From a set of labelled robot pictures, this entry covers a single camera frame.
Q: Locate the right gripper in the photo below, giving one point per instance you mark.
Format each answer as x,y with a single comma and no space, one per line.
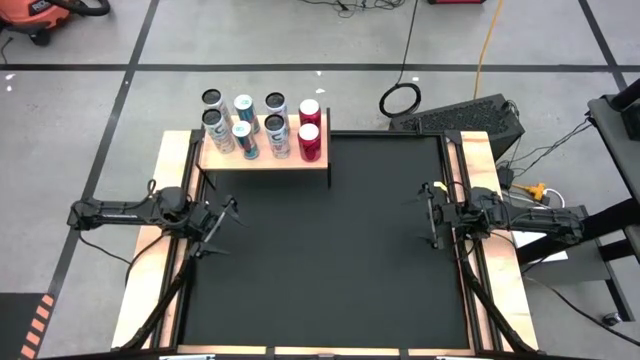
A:
460,217

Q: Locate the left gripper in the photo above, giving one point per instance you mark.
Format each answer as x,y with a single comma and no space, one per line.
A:
202,222

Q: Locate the blue silver Red Bull can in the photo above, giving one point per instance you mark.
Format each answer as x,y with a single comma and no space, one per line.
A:
245,140
245,106

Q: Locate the white yellow Celsius can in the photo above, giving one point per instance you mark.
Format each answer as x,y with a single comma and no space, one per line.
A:
217,132

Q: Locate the dark grey can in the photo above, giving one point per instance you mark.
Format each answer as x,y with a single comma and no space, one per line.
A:
276,135

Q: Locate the red Coca-Cola can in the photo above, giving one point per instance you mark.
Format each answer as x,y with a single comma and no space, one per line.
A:
309,142
309,109

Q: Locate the Celsius Tropical Vibe can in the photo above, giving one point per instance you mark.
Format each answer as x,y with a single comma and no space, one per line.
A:
212,96

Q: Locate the Celsius Peach Vibe can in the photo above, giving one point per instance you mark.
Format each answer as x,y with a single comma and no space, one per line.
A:
275,101

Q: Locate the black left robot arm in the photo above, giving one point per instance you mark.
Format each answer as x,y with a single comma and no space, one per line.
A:
125,212

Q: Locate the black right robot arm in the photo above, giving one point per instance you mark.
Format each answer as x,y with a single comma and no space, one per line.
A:
540,222

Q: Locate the small yellow tag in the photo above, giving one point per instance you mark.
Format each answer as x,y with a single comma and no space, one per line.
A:
440,186

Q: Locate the black power adapter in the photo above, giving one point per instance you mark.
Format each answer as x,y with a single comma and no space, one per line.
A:
505,176

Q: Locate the white paper sheet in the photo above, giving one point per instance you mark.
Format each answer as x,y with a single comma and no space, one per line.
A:
522,241

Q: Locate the black computer tower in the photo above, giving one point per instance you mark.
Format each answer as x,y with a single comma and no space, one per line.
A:
465,117

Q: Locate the yellow power plug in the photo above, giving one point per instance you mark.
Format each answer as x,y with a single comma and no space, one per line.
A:
535,190

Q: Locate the black equipment stand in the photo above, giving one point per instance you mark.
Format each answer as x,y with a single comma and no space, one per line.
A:
617,140

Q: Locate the small black caster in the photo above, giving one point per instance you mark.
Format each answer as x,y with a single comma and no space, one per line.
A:
611,318

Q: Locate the black orange striped floor mat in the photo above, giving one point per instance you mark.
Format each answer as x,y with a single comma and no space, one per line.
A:
10,325

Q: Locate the orange shop vacuum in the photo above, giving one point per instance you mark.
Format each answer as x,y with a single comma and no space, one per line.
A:
40,17

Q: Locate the wooden shelf with black frame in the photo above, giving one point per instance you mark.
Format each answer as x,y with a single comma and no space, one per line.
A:
260,160

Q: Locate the black aluminium table frame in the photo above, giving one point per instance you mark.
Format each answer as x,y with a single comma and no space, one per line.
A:
152,314

